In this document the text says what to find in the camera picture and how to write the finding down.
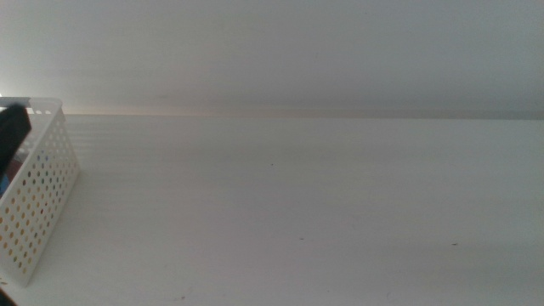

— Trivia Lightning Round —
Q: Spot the white perforated plastic basket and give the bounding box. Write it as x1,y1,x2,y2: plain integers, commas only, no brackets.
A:
0,96,81,288

